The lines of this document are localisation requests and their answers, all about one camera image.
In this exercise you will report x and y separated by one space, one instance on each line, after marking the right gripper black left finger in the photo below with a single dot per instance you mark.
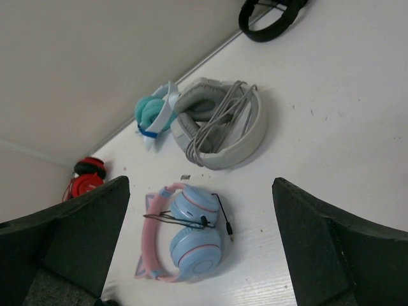
61 255

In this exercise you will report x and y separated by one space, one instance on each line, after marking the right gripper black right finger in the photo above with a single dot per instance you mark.
335 257

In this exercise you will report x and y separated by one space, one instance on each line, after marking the blue pink cat-ear headphones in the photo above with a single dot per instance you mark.
197 248

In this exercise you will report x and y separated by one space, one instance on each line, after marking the red black headphones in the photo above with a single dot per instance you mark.
90 173

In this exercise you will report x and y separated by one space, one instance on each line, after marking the teal white headphones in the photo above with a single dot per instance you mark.
147 111

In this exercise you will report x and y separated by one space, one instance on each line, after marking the grey white headphones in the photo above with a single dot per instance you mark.
218 124

